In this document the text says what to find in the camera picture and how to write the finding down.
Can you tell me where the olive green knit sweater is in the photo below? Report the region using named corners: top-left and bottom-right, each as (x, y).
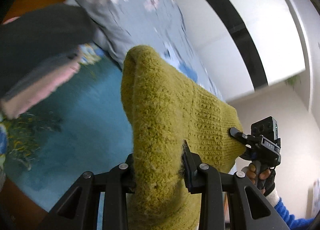
top-left (121, 46), bottom-right (245, 229)

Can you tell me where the blue sleeved right forearm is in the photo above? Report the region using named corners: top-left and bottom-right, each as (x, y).
top-left (264, 188), bottom-right (314, 229)

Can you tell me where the right hand in black glove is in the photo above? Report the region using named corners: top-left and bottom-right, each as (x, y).
top-left (246, 163), bottom-right (276, 196)

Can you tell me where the teal floral plush blanket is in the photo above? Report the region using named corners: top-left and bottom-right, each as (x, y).
top-left (1, 44), bottom-right (132, 229)

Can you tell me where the pink white striped towel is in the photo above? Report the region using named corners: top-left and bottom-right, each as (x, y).
top-left (0, 16), bottom-right (82, 121)

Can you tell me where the grey floral pillow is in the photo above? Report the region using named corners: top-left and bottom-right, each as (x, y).
top-left (65, 0), bottom-right (223, 99)

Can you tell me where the black folded garment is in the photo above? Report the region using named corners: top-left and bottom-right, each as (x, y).
top-left (1, 3), bottom-right (95, 99)

